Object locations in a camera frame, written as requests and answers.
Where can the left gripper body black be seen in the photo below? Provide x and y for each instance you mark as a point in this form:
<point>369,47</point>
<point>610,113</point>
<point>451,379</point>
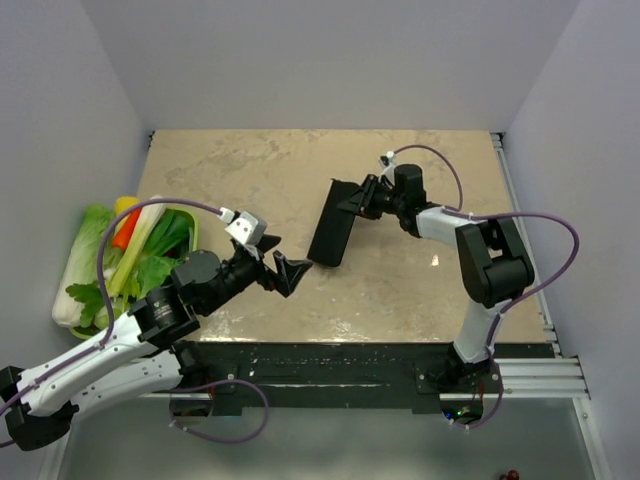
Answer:
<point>265,275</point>

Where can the green vegetable basket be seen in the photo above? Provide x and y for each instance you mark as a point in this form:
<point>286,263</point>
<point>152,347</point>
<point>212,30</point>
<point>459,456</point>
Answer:
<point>111,257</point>

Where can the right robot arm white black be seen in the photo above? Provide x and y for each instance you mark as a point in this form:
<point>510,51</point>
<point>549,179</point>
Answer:
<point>494,264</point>

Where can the napa cabbage toy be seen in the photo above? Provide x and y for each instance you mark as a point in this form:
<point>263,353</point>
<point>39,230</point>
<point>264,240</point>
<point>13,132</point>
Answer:
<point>81,263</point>

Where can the orange carrot toy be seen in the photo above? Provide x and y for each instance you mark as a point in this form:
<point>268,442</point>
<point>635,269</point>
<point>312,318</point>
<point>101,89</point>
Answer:
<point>125,230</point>

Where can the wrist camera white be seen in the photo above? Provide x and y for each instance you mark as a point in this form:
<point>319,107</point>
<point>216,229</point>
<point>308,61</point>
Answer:
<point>244,227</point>
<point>388,163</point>

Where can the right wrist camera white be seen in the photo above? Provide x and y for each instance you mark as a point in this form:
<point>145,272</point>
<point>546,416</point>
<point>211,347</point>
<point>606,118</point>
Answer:
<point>388,163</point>

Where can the black zip tool case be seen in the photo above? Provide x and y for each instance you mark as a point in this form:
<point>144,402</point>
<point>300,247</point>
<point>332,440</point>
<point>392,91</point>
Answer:
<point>334,226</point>

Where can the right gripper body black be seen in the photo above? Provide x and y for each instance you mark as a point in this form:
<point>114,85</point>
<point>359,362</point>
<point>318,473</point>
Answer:
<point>383,200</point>

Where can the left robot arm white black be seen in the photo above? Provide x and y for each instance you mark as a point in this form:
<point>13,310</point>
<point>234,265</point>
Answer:
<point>136,355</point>

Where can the parsley leaf toy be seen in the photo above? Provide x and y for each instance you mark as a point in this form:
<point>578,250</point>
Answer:
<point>90,298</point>

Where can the dark green bok choy toy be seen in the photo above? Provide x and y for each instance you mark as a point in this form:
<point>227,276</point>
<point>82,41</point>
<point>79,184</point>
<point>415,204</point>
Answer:
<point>171,236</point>

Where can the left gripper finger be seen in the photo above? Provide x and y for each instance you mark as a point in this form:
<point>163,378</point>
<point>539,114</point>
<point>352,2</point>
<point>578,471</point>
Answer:
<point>289,273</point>
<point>266,243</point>

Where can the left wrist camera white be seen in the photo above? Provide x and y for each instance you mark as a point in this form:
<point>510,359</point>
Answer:
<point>244,227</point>

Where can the yellow pepper toy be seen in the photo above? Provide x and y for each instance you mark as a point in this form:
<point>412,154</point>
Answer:
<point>122,204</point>

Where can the white green leek toy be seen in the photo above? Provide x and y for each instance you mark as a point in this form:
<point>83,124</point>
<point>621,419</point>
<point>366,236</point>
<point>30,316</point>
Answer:
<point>150,215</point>

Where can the aluminium frame rail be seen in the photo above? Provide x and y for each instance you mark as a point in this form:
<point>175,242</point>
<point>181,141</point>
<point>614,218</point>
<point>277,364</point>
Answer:
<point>559,377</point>

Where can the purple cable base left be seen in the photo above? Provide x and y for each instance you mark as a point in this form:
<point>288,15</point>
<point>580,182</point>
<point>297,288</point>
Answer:
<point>225,415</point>

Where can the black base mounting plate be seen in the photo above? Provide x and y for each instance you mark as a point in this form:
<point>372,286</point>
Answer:
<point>403,376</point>

